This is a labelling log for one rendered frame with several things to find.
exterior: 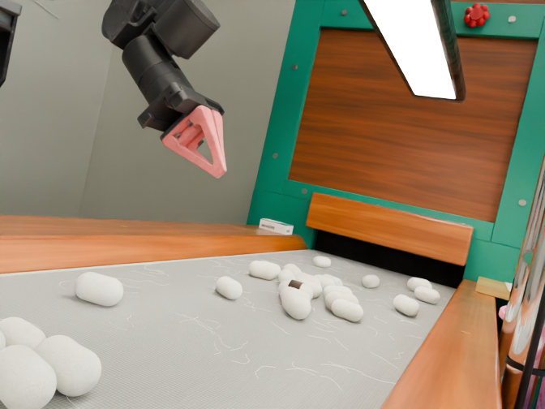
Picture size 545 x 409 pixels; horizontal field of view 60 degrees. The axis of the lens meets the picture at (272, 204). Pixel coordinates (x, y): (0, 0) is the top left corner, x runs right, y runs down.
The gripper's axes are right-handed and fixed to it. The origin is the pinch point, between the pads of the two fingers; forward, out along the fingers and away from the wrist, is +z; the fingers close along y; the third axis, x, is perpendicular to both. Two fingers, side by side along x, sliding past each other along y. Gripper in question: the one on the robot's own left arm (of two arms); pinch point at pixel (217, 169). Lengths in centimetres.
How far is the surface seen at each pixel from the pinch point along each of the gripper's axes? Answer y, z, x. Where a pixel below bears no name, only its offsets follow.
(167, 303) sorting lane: -14.5, 13.2, 4.5
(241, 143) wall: 143, -72, 40
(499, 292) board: 30.6, 30.3, -14.6
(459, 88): 22.0, 4.6, -27.9
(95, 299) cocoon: -20.6, 11.4, 5.3
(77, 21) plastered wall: 126, -180, 72
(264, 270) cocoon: 4.9, 11.8, 4.0
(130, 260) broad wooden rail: -7.1, 4.6, 11.2
